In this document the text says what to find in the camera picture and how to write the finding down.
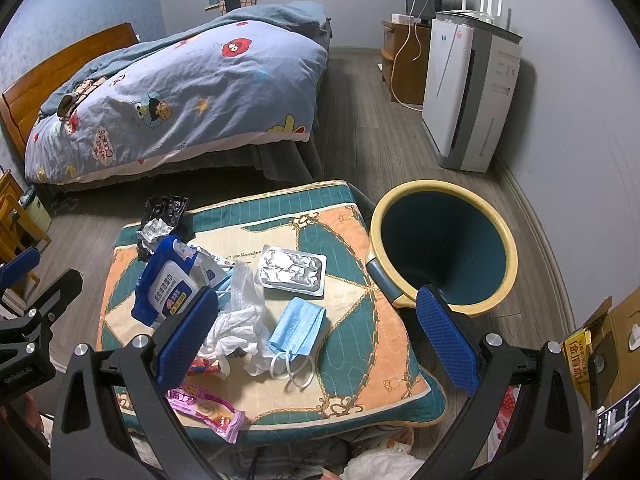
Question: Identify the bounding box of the pink snack wrapper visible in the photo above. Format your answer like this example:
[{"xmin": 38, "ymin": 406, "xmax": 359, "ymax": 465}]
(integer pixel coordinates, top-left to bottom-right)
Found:
[{"xmin": 165, "ymin": 385, "xmax": 245, "ymax": 444}]

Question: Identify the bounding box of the blue wet wipes pack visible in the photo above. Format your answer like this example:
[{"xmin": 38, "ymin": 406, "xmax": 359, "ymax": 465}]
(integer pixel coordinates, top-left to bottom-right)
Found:
[{"xmin": 131, "ymin": 235, "xmax": 233, "ymax": 328}]

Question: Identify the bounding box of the white plastic bag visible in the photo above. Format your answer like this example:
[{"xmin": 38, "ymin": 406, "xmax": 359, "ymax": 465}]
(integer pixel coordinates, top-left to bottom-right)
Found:
[{"xmin": 198, "ymin": 261, "xmax": 274, "ymax": 379}]

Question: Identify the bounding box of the black wrapper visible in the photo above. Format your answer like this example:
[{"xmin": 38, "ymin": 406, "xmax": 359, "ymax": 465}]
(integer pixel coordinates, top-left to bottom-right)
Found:
[{"xmin": 137, "ymin": 195, "xmax": 194, "ymax": 262}]

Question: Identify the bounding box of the blue face mask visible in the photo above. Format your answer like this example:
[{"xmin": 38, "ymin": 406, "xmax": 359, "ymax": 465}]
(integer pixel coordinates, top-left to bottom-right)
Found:
[{"xmin": 269, "ymin": 297, "xmax": 326, "ymax": 390}]

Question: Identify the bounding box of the silver blister pack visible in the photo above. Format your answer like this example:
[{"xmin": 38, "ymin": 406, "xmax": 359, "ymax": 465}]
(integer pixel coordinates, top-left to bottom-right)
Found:
[{"xmin": 255, "ymin": 245, "xmax": 328, "ymax": 297}]

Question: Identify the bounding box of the teal yellow trash bin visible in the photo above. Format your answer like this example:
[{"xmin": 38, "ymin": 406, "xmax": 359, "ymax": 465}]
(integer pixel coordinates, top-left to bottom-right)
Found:
[{"xmin": 366, "ymin": 180, "xmax": 518, "ymax": 316}]

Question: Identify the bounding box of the wooden chair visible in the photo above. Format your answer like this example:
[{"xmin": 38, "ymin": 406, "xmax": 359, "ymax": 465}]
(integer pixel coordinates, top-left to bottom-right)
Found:
[{"xmin": 0, "ymin": 170, "xmax": 51, "ymax": 263}]

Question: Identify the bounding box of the green white jar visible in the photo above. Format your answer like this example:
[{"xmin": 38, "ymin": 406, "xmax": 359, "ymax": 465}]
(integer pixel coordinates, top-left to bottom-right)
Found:
[{"xmin": 18, "ymin": 185, "xmax": 52, "ymax": 233}]

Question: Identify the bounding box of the yellow printed box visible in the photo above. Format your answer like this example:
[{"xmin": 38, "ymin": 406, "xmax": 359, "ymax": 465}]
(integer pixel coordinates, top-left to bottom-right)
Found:
[{"xmin": 562, "ymin": 327, "xmax": 592, "ymax": 403}]

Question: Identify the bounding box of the cardboard box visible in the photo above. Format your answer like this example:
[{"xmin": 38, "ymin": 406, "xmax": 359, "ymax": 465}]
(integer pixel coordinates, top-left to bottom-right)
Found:
[{"xmin": 582, "ymin": 289, "xmax": 639, "ymax": 411}]

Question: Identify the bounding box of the teal orange patterned cushion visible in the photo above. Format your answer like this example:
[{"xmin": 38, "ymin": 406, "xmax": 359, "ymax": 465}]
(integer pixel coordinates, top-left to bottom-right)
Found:
[{"xmin": 95, "ymin": 180, "xmax": 447, "ymax": 444}]

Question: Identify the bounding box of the blue cartoon duvet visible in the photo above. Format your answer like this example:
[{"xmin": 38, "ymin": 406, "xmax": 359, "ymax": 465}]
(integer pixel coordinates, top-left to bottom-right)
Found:
[{"xmin": 23, "ymin": 1, "xmax": 331, "ymax": 185}]

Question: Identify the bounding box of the white air purifier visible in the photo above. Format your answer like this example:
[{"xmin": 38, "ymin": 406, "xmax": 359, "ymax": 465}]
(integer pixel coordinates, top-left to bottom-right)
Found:
[{"xmin": 422, "ymin": 11, "xmax": 522, "ymax": 174}]

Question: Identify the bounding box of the wooden side cabinet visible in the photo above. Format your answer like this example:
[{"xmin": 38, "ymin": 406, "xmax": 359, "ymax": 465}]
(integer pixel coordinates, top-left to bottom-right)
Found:
[{"xmin": 381, "ymin": 21, "xmax": 431, "ymax": 106}]

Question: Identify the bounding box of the white wifi router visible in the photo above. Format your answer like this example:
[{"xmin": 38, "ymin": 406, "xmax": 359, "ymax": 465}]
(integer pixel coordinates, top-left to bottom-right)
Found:
[{"xmin": 459, "ymin": 0, "xmax": 511, "ymax": 30}]

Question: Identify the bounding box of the wooden bed frame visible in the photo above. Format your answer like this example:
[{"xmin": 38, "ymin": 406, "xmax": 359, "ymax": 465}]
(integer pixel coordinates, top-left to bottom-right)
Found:
[{"xmin": 1, "ymin": 23, "xmax": 139, "ymax": 160}]

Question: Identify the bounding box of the white power cable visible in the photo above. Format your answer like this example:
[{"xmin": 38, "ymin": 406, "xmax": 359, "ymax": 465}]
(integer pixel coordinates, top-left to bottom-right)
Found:
[{"xmin": 388, "ymin": 0, "xmax": 426, "ymax": 111}]

